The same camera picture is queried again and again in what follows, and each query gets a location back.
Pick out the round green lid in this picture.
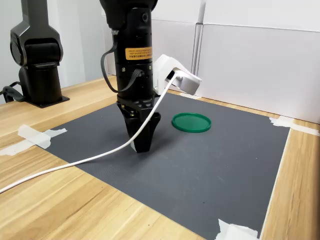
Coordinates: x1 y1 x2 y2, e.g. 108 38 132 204
171 112 212 134

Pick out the white tape patch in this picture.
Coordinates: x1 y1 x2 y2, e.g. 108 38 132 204
178 91 201 100
268 115 320 137
214 218 260 240
0 124 68 156

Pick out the dark grey mat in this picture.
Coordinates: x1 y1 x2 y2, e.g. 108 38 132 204
37 91 292 240

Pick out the white camera cable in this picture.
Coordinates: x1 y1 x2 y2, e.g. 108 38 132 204
0 71 180 195

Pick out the white camera box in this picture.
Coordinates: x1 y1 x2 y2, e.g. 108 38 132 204
152 54 203 96

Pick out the black flat arm cable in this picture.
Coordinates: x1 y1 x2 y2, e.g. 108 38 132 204
100 32 145 94

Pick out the thick black braided cable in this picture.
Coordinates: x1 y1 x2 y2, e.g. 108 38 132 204
0 81 26 104

